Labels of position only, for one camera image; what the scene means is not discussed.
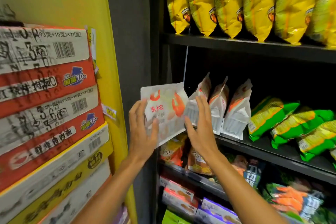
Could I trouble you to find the person's left forearm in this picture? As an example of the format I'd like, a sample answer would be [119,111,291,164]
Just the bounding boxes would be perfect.
[71,153,154,224]

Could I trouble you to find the tan snack bag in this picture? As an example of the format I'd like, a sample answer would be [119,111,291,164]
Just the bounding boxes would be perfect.
[187,148,213,176]

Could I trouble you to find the black metal shelf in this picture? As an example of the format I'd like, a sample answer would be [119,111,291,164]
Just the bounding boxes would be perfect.
[149,0,336,224]

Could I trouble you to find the person's left hand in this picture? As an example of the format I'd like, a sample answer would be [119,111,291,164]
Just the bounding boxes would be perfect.
[128,99,160,165]

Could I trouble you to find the row of yellow chip bags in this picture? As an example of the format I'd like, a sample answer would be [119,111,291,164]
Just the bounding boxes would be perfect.
[167,0,336,48]

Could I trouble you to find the person's right forearm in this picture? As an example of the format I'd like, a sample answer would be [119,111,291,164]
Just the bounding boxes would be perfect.
[201,149,288,224]

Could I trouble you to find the person's right hand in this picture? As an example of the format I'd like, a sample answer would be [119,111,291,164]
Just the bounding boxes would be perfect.
[185,94,220,162]

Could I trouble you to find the stack of noodle cartons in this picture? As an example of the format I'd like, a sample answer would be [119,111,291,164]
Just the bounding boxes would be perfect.
[0,22,115,224]

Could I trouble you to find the small yellow price label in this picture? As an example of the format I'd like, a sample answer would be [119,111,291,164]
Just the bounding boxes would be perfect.
[101,104,118,122]

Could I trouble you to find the orange yellow snack bag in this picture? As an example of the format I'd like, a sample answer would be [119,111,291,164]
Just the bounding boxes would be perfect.
[160,133,188,167]

